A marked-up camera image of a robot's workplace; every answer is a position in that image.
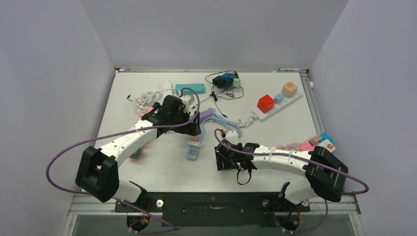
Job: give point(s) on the long white power strip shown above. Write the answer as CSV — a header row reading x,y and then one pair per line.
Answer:
x,y
277,107

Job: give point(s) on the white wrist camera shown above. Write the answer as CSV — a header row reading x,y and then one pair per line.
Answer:
x,y
188,102
231,136

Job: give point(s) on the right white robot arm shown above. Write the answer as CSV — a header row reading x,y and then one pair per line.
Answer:
x,y
322,173

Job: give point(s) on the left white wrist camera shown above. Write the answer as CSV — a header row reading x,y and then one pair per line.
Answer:
x,y
188,102

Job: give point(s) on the purple power strip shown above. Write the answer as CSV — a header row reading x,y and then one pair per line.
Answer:
x,y
205,115

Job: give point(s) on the black power adapter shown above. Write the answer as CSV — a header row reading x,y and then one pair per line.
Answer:
x,y
220,82

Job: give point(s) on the light blue power strip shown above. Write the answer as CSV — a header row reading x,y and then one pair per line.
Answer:
x,y
194,148

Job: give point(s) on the small blue adapter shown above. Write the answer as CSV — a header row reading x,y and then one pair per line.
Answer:
x,y
279,98

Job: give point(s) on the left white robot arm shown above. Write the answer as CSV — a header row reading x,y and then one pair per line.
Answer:
x,y
98,172

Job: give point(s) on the pink square adapter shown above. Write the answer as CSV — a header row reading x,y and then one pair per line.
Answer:
x,y
306,147

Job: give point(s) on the light green adapter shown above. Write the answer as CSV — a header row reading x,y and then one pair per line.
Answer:
x,y
236,82

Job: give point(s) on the pink charger plug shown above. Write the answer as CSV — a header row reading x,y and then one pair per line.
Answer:
x,y
194,139

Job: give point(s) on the beige small plug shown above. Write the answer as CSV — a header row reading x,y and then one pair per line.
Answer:
x,y
315,140

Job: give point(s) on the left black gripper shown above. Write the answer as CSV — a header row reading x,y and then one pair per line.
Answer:
x,y
191,129

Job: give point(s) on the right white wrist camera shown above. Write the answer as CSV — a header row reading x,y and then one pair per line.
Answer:
x,y
231,136

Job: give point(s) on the red cube adapter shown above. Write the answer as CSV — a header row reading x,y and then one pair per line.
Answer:
x,y
265,103

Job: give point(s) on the pink cube socket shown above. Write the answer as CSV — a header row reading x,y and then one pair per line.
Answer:
x,y
145,110

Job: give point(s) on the small white power strip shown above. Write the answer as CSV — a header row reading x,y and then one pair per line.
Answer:
x,y
167,88

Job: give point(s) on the tan cube adapter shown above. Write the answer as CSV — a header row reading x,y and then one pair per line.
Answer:
x,y
289,89

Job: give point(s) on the white picture cube adapter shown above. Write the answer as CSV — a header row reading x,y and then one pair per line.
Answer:
x,y
328,145

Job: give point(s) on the blue small plug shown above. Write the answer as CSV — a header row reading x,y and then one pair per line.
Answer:
x,y
325,136

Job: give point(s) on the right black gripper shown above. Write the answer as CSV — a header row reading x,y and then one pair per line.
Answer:
x,y
223,163

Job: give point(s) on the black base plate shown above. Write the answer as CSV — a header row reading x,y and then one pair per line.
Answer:
x,y
219,209

